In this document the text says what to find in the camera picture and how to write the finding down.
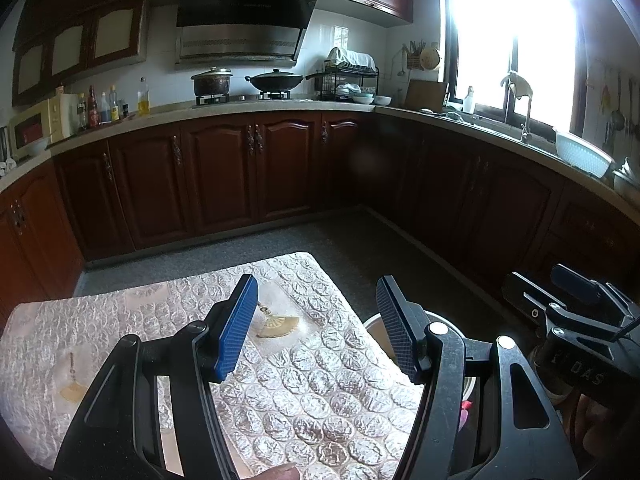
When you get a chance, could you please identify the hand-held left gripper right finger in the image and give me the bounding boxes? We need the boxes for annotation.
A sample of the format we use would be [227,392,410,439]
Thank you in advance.
[375,275,566,480]

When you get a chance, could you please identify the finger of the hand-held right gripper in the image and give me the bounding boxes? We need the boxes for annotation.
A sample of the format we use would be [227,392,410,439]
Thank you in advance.
[551,263,640,328]
[501,271,626,341]

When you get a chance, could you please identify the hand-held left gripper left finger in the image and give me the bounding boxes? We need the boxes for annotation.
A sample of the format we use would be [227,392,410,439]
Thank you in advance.
[52,274,260,480]

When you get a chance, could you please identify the white plastic bucket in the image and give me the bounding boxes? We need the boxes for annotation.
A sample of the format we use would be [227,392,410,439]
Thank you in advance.
[364,309,480,436]

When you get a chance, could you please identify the person's right hand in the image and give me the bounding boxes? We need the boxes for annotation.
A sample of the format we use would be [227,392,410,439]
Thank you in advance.
[575,392,640,480]

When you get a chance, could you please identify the person's left hand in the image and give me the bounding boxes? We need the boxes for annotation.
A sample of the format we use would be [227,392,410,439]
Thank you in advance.
[264,462,301,480]

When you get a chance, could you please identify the embossed white tablecloth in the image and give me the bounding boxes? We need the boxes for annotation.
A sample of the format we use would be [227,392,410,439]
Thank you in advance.
[0,251,426,480]

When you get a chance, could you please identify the white plastic colander basket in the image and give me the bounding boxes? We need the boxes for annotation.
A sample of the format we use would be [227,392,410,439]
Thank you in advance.
[554,127,615,178]

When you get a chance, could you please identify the brown wooden base cabinets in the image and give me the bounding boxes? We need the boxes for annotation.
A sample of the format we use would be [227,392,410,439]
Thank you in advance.
[0,110,640,321]

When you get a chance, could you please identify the hanging metal ladle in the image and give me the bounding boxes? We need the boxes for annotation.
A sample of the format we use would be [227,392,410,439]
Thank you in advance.
[611,72,626,131]

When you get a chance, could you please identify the metal faucet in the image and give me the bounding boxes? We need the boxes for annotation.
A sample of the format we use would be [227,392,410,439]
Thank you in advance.
[502,72,536,143]

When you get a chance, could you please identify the wooden cutting board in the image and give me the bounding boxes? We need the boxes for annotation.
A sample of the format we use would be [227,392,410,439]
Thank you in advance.
[404,79,448,110]

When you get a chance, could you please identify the beige kitchen countertop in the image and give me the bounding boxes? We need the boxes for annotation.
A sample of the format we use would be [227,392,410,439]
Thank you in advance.
[0,97,640,211]

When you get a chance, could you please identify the gas stove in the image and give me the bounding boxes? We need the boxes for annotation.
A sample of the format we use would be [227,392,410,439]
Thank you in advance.
[192,91,303,108]

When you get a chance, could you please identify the dark cooking pot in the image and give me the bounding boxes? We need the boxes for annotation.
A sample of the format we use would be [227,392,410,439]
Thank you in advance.
[191,66,234,97]

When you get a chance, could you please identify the black dish rack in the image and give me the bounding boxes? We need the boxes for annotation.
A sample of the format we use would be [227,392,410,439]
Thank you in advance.
[315,47,380,103]

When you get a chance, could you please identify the black wok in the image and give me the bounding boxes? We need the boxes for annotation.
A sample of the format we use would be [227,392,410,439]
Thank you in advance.
[245,68,331,93]

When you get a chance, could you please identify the kitchen window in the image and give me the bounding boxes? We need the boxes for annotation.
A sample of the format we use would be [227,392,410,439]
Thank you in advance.
[440,0,601,136]

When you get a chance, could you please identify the white cloth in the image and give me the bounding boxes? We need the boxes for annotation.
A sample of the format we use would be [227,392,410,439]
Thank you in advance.
[327,47,376,71]

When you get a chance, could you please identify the cream microwave oven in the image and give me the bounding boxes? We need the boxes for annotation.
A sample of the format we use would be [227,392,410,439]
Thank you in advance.
[9,94,81,161]

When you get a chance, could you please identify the black steel range hood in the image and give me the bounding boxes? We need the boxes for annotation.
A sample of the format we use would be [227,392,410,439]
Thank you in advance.
[175,0,319,68]

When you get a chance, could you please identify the wall utensil holder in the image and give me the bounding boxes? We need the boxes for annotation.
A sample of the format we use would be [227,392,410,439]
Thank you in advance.
[406,40,426,71]

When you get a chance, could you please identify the cream panel wall cabinet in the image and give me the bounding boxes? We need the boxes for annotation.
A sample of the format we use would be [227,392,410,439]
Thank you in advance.
[11,0,149,107]

